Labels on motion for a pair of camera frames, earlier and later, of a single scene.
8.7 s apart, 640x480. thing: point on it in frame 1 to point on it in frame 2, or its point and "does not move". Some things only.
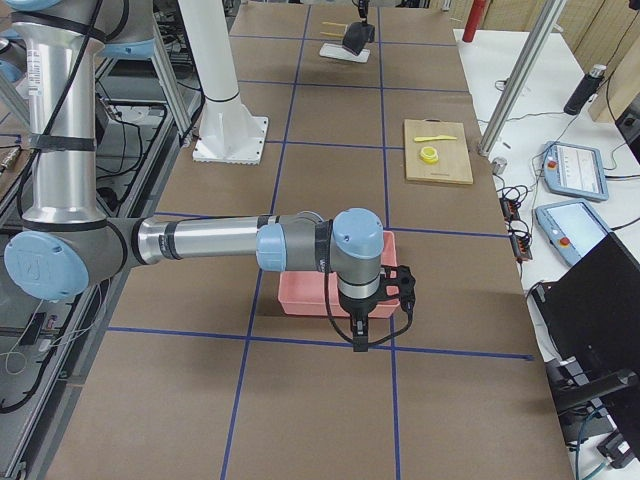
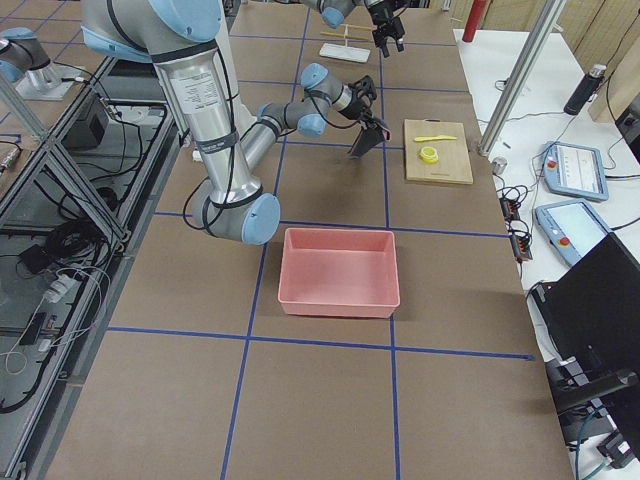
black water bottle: [584, 89] does not move
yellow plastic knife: [438, 137] does not move
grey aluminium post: [521, 78] does not move
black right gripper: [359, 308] to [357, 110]
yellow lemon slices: [429, 155] does not move
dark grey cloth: [357, 35] to [367, 139]
